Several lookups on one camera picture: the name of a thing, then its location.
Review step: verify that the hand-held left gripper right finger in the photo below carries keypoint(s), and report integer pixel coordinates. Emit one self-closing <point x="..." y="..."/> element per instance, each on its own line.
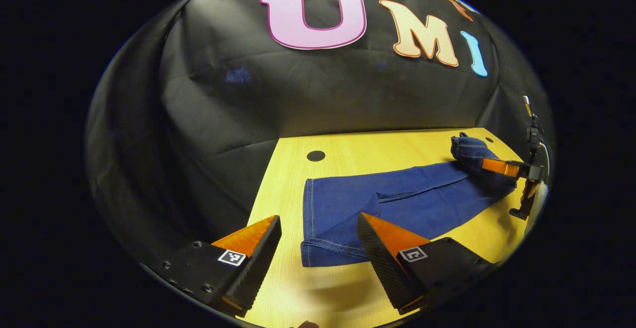
<point x="380" y="266"/>

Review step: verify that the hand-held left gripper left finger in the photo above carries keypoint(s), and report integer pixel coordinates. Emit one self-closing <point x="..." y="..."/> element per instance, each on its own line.
<point x="253" y="273"/>

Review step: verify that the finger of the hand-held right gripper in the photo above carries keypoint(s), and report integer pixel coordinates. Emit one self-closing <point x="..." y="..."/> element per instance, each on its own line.
<point x="499" y="167"/>

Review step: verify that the blue denim jeans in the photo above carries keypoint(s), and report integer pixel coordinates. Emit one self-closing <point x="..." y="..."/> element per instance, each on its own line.
<point x="407" y="194"/>

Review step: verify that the black backdrop cloth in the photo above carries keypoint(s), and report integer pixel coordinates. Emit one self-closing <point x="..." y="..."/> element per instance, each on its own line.
<point x="298" y="94"/>

